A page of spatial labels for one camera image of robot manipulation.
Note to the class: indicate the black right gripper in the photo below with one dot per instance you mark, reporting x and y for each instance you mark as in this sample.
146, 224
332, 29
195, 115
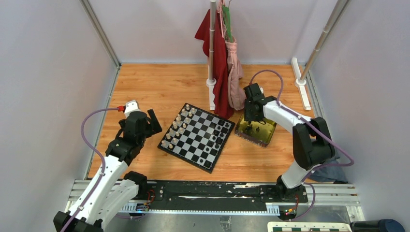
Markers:
248, 116

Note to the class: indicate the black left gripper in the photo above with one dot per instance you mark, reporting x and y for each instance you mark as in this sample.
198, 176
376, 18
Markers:
155, 127

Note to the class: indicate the yellow square tin box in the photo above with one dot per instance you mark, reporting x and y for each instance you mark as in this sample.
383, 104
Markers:
259, 133

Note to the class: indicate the black rook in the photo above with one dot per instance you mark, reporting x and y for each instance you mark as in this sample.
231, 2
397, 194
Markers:
221, 122

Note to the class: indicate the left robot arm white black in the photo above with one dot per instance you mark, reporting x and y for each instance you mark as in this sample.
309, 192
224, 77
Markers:
105, 179

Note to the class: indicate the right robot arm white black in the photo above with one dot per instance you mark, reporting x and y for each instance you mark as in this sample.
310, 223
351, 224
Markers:
311, 138

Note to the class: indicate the white chess pieces row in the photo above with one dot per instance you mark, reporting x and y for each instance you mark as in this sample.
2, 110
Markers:
180, 129

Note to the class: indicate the black pieces in tin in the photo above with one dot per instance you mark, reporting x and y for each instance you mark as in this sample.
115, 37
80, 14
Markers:
251, 130

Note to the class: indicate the pink hanging garment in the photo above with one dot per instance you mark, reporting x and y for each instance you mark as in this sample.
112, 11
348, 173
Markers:
236, 95

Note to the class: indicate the red hanging shirt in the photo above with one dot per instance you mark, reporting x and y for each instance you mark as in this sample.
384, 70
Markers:
220, 67

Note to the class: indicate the black white chessboard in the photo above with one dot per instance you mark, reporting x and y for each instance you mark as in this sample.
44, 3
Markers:
198, 139

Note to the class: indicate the white clothes rack pole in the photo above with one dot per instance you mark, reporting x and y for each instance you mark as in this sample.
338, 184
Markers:
211, 80

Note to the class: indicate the white rack foot bar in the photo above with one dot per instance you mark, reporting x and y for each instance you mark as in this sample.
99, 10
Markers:
300, 84

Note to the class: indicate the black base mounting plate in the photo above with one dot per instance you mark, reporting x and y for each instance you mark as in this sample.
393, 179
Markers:
211, 196

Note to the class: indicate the green clothes hanger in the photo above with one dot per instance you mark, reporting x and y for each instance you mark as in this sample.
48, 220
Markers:
227, 22

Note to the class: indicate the grey crumpled cloth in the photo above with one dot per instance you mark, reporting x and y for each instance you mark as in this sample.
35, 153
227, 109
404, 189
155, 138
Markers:
329, 174

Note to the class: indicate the silver diagonal rack pole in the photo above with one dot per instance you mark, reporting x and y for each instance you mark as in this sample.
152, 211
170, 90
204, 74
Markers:
332, 20

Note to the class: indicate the dark blue object corner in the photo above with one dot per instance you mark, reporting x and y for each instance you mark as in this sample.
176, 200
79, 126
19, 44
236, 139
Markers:
383, 225

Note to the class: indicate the aluminium frame rail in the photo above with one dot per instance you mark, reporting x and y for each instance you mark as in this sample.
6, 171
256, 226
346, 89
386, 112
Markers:
322, 199

